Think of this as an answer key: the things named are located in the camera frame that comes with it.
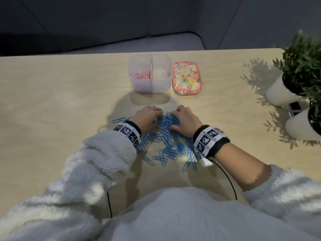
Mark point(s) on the pile of blue pink paperclips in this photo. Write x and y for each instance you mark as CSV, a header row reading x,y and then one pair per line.
x,y
166,143

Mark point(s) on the grey bench seat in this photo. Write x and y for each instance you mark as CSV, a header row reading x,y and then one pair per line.
x,y
150,45

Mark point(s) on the single blue paper clip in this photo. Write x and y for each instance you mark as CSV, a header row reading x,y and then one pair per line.
x,y
119,120

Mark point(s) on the heap of pink paper clips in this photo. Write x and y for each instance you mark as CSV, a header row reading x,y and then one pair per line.
x,y
141,75

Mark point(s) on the person's right forearm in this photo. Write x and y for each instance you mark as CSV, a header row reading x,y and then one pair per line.
x,y
245,168

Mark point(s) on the right marker-printed wristband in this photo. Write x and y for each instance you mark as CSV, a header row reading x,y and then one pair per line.
x,y
210,141

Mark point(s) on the person's left forearm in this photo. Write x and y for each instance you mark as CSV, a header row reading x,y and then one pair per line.
x,y
87,183

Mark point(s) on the person's left hand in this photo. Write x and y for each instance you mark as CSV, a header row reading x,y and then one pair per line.
x,y
148,117

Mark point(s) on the marker-printed wristband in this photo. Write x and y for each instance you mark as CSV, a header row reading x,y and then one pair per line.
x,y
128,134
210,141

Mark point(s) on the left marker-printed wristband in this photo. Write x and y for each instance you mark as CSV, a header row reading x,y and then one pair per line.
x,y
128,134

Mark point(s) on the small black marker card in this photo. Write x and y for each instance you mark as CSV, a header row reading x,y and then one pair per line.
x,y
294,106

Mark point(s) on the person's white fleece torso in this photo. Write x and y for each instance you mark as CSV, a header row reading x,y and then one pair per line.
x,y
190,218

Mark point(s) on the pink floral container lid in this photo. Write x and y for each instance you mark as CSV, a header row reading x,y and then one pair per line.
x,y
186,77

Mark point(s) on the person's right hand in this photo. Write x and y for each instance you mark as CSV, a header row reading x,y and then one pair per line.
x,y
188,121

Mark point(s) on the green plant in white pot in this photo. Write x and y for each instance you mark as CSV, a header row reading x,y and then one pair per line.
x,y
278,94
299,125

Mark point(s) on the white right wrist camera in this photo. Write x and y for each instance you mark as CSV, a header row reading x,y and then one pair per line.
x,y
205,161

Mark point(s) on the clear divided plastic container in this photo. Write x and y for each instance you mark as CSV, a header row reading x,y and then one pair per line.
x,y
150,85

